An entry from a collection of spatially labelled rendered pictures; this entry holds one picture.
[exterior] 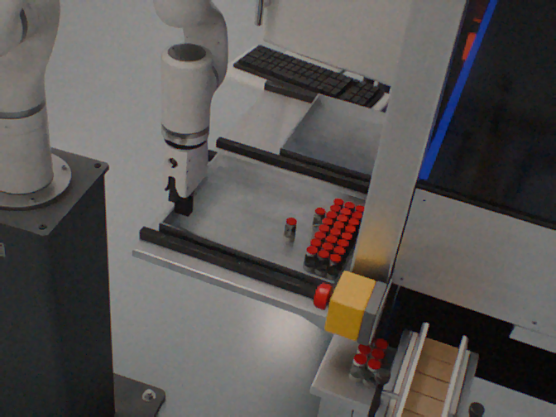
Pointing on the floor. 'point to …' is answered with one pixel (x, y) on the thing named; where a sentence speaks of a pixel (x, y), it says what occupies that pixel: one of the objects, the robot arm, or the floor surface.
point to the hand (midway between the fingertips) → (184, 203)
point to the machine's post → (405, 141)
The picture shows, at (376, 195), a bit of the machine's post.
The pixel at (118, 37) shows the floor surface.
